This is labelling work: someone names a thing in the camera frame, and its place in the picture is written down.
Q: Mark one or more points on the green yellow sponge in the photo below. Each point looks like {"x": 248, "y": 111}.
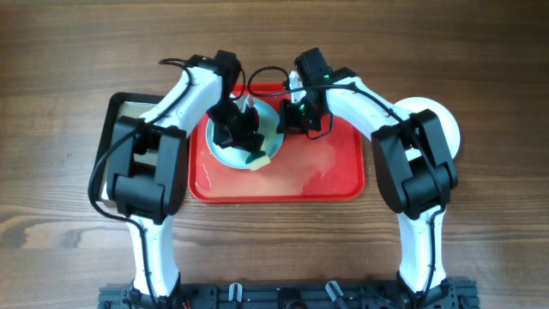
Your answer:
{"x": 257, "y": 160}

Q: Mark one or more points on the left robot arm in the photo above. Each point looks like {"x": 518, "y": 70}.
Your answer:
{"x": 147, "y": 164}

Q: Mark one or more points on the white plate bottom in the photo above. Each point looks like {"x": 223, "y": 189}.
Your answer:
{"x": 449, "y": 124}

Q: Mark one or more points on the light blue plate top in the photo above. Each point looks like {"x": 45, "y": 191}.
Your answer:
{"x": 268, "y": 122}

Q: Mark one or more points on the black metal sponge tray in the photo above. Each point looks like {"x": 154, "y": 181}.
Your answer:
{"x": 120, "y": 104}

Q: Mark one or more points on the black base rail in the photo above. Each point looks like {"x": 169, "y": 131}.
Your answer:
{"x": 374, "y": 294}

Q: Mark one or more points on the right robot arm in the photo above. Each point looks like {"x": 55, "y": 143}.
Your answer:
{"x": 413, "y": 162}

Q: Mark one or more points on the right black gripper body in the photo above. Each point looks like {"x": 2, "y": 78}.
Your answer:
{"x": 302, "y": 117}

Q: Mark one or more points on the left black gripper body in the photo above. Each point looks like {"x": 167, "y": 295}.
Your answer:
{"x": 236, "y": 127}

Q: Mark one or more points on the red plastic tray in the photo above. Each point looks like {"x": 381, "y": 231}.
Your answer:
{"x": 331, "y": 168}

